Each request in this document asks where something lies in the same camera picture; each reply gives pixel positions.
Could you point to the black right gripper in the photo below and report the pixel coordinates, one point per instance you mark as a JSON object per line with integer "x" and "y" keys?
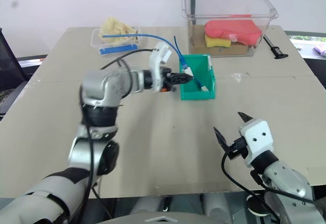
{"x": 237, "y": 149}

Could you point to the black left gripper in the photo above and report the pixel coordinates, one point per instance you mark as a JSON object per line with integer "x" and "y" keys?
{"x": 166, "y": 80}

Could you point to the white coupler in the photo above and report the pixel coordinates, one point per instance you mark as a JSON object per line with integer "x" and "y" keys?
{"x": 188, "y": 70}

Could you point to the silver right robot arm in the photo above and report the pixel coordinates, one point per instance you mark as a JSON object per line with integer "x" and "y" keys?
{"x": 282, "y": 178}

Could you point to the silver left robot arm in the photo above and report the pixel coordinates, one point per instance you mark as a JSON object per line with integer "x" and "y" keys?
{"x": 102, "y": 86}

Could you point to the green plastic bin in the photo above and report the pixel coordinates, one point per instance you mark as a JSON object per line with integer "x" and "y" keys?
{"x": 196, "y": 95}

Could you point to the yellow sponge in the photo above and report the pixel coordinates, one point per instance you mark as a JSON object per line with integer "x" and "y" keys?
{"x": 216, "y": 42}

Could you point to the white tape scrap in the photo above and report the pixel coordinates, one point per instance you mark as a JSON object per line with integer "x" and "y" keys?
{"x": 237, "y": 77}

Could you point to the blue plastic strip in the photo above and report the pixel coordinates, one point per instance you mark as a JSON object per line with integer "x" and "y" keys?
{"x": 117, "y": 49}

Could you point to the red sponge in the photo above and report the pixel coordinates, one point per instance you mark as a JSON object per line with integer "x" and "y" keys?
{"x": 234, "y": 30}

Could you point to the grey rounded shape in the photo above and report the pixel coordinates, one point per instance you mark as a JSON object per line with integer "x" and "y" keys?
{"x": 216, "y": 208}

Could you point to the pale yellow cloth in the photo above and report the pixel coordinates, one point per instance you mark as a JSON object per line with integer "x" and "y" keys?
{"x": 114, "y": 26}

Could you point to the large clear plastic container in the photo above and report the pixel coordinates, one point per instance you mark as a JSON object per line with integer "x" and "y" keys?
{"x": 229, "y": 7}

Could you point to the black hand tool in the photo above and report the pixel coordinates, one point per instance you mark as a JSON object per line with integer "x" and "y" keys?
{"x": 276, "y": 51}

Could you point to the small clear plastic container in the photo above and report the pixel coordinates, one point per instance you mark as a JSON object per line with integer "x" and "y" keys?
{"x": 95, "y": 39}

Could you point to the silver robot torso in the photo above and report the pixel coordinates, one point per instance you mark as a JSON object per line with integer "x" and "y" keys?
{"x": 163, "y": 219}

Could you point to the pink object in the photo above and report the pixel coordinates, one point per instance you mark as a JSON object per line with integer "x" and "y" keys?
{"x": 321, "y": 49}

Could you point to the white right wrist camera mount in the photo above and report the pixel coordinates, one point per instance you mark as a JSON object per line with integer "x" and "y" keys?
{"x": 257, "y": 135}

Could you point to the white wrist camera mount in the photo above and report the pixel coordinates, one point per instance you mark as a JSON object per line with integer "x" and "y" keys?
{"x": 257, "y": 135}
{"x": 155, "y": 63}

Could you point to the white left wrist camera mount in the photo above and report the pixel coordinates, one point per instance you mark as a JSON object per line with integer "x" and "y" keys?
{"x": 155, "y": 63}

